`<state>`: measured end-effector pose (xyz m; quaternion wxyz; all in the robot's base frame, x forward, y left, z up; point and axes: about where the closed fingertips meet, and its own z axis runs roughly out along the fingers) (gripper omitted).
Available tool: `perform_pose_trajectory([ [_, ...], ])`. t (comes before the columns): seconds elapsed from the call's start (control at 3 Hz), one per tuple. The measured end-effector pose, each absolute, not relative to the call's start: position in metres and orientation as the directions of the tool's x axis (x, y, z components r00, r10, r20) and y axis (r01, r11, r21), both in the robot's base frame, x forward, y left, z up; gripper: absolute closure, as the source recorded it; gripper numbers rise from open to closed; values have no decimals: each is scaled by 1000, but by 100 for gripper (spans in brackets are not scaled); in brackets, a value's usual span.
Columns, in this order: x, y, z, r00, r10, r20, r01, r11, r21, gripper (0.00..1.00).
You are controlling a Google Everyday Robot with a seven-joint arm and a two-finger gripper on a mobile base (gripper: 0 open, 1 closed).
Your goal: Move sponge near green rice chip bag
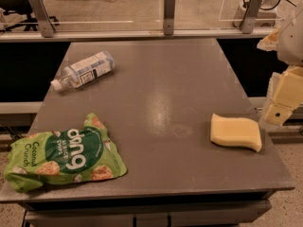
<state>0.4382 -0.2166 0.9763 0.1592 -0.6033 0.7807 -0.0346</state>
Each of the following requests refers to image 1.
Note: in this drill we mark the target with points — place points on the clear plastic water bottle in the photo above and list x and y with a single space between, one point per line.
81 72

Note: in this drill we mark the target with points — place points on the metal bracket post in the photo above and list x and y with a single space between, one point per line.
46 28
168 22
250 16

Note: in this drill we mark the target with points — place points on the yellow sponge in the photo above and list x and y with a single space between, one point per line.
235 132

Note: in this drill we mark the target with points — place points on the metal rail barrier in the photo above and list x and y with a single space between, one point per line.
86 36

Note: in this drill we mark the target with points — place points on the left metal bracket post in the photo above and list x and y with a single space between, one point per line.
46 28

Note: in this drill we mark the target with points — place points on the right metal bracket post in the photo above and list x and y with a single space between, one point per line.
250 16

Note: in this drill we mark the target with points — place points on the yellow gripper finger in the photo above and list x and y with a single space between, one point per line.
269 42
284 96

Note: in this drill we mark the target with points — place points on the middle metal bracket post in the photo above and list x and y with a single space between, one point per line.
168 22

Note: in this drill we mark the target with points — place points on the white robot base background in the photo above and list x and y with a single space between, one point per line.
264 12

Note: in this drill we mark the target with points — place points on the black office chair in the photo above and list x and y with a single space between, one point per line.
21 7

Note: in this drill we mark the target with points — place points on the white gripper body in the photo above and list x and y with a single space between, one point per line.
292 43

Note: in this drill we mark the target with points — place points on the green rice chip bag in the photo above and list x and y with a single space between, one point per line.
64 157

